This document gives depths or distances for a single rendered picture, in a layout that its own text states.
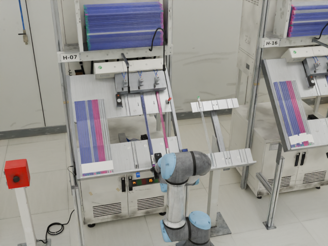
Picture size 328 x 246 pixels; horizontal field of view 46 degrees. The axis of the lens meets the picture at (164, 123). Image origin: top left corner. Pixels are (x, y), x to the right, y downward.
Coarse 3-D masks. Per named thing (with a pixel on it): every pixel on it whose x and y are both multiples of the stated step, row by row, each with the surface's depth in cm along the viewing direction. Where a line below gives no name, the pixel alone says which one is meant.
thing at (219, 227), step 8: (216, 144) 268; (216, 152) 271; (216, 176) 281; (216, 184) 285; (208, 192) 293; (216, 192) 288; (208, 200) 295; (216, 200) 292; (208, 208) 298; (216, 208) 296; (216, 216) 315; (216, 224) 307; (224, 224) 307; (216, 232) 298; (224, 232) 299
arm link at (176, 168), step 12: (168, 156) 176; (180, 156) 176; (192, 156) 177; (168, 168) 174; (180, 168) 174; (192, 168) 176; (168, 180) 179; (180, 180) 178; (168, 192) 186; (180, 192) 184; (168, 204) 189; (180, 204) 188; (168, 216) 193; (180, 216) 192; (168, 228) 195; (180, 228) 195; (168, 240) 197; (180, 240) 200
